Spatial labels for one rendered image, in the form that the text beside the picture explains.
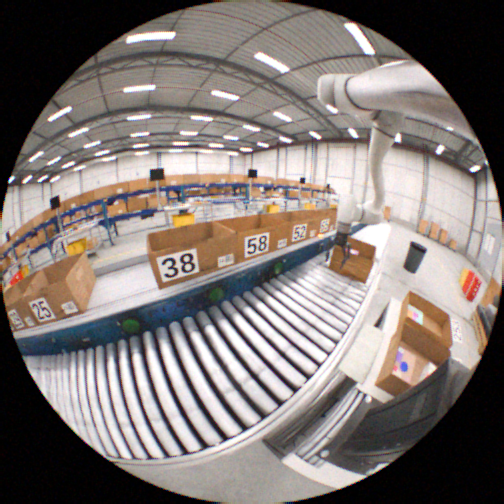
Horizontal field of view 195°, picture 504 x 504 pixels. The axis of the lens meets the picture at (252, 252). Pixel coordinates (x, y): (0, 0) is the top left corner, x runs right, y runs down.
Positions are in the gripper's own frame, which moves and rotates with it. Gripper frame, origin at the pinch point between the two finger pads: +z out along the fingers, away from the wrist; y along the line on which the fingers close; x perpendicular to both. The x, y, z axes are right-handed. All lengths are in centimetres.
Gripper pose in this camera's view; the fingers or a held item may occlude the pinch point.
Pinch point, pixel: (334, 262)
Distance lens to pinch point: 98.3
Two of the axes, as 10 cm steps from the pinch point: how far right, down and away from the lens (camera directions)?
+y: 6.1, 3.6, -7.1
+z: -0.3, 9.0, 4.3
